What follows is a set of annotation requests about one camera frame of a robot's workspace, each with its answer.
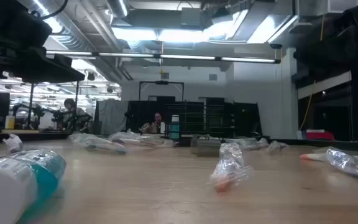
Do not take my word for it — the blue toothbrush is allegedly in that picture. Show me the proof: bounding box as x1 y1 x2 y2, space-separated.
2 133 24 154
324 146 358 185
68 132 127 155

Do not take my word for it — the teal mouthwash bottle white cap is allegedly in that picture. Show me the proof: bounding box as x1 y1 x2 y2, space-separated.
11 148 67 202
0 157 39 224

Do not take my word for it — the grey translucent floss box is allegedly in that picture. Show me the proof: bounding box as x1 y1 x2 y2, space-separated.
190 134 222 157

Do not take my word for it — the person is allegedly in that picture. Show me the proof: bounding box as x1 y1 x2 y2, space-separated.
61 98 93 133
141 112 165 134

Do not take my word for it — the white ceiling vent unit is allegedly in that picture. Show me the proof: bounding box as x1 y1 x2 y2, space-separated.
295 0 358 17

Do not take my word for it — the yellow bottle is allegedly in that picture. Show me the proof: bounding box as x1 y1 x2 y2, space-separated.
5 114 16 130

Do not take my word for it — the grey curtain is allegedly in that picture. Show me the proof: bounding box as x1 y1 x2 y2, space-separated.
93 98 129 135

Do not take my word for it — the red box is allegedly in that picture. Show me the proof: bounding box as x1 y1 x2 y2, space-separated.
305 129 335 141

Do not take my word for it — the long ceiling light bar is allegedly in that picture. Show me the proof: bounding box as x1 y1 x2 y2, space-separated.
46 50 282 65

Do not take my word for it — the small teal white container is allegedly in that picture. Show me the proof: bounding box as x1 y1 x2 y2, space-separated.
170 114 181 140

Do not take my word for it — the black gantry frame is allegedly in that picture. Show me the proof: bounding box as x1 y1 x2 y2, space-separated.
28 80 81 130
138 80 185 102

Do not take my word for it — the yellow hanging cable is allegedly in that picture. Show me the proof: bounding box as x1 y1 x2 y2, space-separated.
299 12 326 131

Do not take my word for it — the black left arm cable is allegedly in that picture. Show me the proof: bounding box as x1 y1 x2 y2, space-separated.
29 0 69 20

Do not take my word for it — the silver round air duct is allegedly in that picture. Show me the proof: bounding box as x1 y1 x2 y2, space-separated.
106 0 129 19

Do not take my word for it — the black wire caddy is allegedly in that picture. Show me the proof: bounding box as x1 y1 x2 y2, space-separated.
165 101 233 141

